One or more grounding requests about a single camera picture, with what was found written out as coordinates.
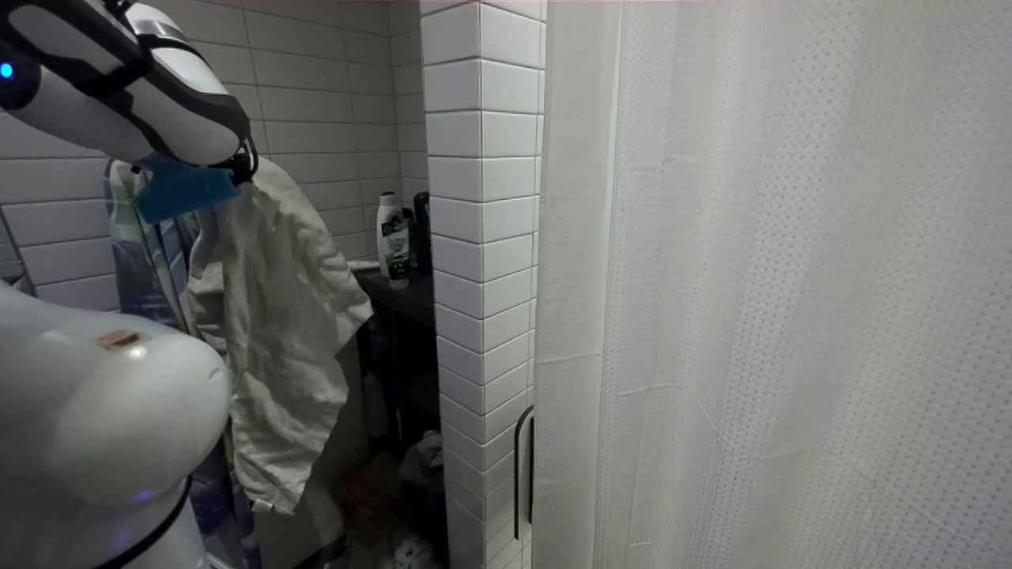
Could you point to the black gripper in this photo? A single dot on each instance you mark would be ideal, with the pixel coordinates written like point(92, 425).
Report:
point(243, 162)

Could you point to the white terry towel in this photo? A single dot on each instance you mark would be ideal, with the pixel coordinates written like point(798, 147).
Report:
point(281, 349)

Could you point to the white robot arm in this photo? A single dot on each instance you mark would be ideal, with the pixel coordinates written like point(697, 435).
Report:
point(96, 422)

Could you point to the pale green white towel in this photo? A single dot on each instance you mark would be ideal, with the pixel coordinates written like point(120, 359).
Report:
point(120, 201)

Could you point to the blue cloth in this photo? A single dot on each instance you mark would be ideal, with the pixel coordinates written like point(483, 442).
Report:
point(185, 190)

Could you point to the white bottle with label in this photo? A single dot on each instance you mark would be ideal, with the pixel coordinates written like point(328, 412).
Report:
point(392, 237)

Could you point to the black bottle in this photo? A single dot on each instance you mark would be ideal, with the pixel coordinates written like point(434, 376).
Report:
point(423, 233)

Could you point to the black shelf unit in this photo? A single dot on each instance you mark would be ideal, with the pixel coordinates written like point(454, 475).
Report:
point(407, 317)

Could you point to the grey crumpled cloth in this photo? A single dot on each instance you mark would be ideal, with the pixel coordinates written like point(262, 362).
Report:
point(424, 461)

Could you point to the white shower curtain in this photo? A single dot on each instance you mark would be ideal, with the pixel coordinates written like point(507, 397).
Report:
point(778, 294)

